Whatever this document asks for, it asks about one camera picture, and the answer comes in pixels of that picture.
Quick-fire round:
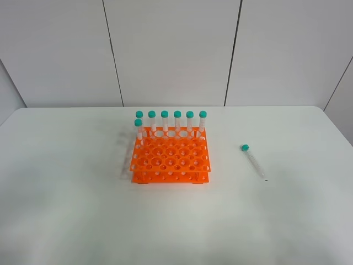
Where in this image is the test tube with teal cap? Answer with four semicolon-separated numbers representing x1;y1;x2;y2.
240;144;266;180

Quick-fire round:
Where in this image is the orange test tube rack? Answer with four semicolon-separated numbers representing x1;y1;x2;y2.
130;126;211;184

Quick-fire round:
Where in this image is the rack tube second row left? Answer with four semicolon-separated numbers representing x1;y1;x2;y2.
134;119;144;140

